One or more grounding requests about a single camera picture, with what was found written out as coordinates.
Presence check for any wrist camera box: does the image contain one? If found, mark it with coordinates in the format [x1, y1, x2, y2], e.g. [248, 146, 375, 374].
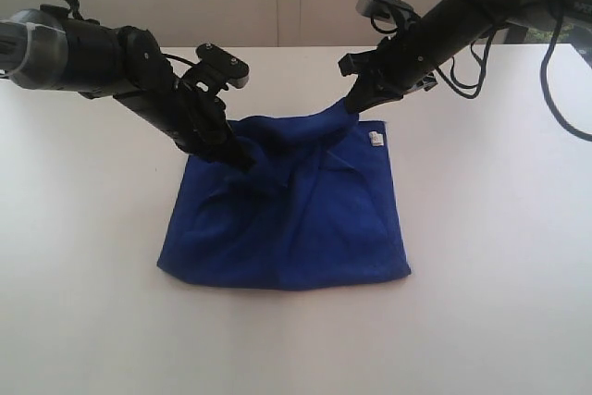
[355, 0, 419, 34]
[182, 43, 250, 93]

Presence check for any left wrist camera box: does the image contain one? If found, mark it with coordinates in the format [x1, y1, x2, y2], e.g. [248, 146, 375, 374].
[182, 43, 250, 93]

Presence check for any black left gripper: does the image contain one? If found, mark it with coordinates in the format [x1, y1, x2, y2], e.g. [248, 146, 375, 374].
[114, 76, 254, 169]

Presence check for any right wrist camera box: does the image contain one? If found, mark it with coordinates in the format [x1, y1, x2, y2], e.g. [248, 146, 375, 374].
[355, 0, 419, 34]

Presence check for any blue towel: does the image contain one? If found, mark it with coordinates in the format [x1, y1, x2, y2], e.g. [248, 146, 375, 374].
[157, 102, 411, 290]

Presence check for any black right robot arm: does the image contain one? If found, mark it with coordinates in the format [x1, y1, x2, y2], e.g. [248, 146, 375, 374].
[339, 0, 591, 113]

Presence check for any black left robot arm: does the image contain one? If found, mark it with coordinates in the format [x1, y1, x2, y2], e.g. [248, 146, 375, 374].
[1, 6, 254, 171]

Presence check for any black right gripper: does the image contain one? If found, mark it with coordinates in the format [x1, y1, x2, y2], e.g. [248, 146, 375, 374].
[338, 10, 463, 113]

